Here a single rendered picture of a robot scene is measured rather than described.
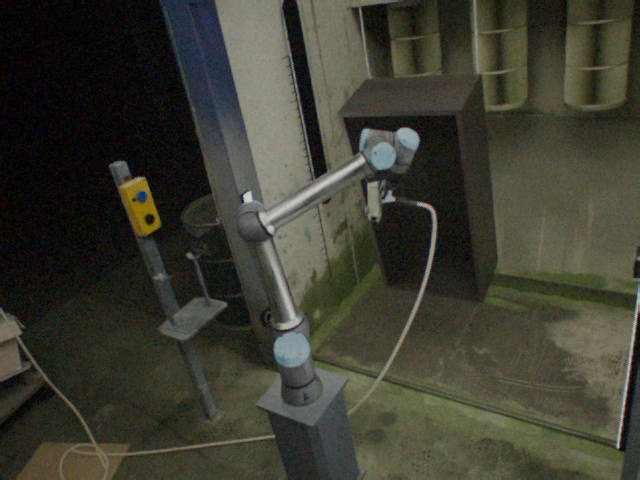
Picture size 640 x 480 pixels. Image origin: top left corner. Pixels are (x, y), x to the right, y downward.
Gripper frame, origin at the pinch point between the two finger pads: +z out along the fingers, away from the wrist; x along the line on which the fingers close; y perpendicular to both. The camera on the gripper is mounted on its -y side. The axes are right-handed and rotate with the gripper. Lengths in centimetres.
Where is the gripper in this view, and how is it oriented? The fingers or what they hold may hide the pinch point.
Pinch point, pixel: (379, 198)
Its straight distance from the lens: 231.7
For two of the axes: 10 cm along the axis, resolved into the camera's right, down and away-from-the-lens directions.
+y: 9.9, 1.2, 1.0
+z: -1.5, 6.0, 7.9
